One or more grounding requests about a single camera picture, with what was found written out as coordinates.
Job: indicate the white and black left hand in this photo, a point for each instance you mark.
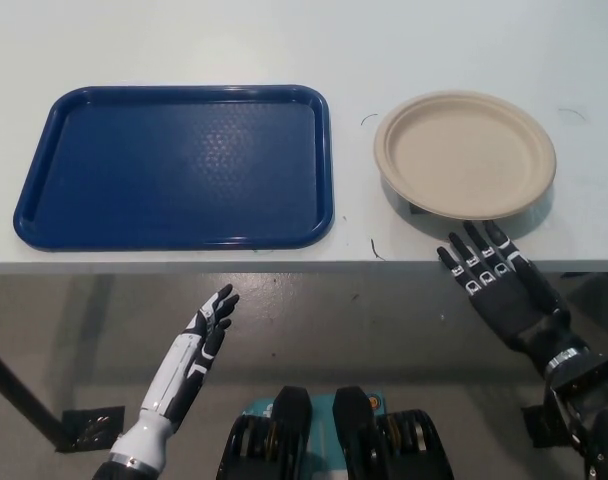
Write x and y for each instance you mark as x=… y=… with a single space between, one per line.
x=176 y=380

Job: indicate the black and white right hand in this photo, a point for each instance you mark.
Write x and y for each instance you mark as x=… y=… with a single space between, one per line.
x=514 y=305

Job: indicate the beige round paper plate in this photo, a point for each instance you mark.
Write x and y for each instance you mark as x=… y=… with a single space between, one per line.
x=464 y=155

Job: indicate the blue plastic serving tray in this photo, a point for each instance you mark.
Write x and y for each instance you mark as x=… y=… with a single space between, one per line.
x=174 y=170

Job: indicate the black metal table leg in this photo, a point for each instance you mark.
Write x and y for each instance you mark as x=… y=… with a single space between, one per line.
x=19 y=390

